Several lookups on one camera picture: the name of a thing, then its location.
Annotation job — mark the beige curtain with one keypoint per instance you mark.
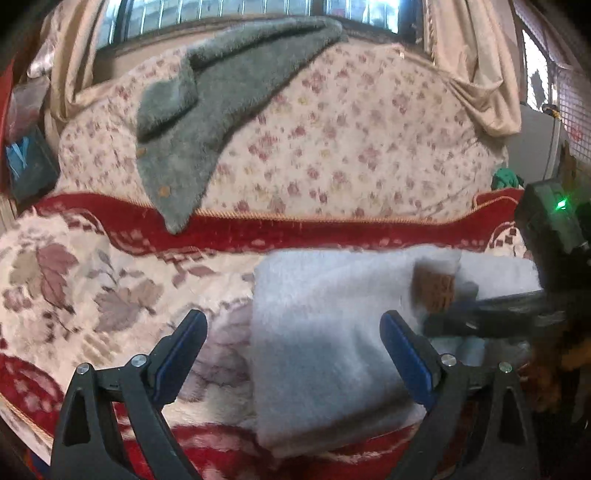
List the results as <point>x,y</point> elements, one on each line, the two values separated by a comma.
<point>480,60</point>
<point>69,55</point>

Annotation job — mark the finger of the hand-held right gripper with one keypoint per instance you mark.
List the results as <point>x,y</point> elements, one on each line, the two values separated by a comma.
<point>489,316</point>

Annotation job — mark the blue gift bag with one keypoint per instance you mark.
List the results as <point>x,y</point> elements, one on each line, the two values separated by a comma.
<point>30,166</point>

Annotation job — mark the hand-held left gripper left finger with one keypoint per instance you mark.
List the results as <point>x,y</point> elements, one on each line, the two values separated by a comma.
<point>178,364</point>

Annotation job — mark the light grey fluffy pants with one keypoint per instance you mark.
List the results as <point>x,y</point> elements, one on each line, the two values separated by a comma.
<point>323,346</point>

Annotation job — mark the dark grey fluffy garment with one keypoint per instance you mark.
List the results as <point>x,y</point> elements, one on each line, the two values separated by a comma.
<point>221,92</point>

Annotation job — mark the brown fuzzy cloth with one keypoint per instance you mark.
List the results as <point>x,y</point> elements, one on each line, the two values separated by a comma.
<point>561,360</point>

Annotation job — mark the window with mesh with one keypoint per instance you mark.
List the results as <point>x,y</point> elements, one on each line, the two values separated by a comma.
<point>568,69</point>

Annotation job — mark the floral fleece blanket red border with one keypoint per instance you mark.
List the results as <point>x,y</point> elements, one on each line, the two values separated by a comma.
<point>92,286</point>

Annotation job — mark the clear plastic bag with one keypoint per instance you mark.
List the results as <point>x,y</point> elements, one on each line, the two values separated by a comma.
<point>30,108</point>

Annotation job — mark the red satin cloth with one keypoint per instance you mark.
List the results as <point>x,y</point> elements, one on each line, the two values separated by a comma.
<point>5,115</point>

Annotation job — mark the green cloth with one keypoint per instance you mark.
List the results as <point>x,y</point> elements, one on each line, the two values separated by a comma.
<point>505,179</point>

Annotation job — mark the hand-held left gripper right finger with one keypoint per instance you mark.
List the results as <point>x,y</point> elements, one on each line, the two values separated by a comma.
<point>406,360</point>

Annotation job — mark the window with bars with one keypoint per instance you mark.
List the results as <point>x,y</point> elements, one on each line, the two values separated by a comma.
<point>221,14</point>

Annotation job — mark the cream floral quilt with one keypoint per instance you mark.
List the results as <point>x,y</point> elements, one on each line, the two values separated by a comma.
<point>346,138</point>

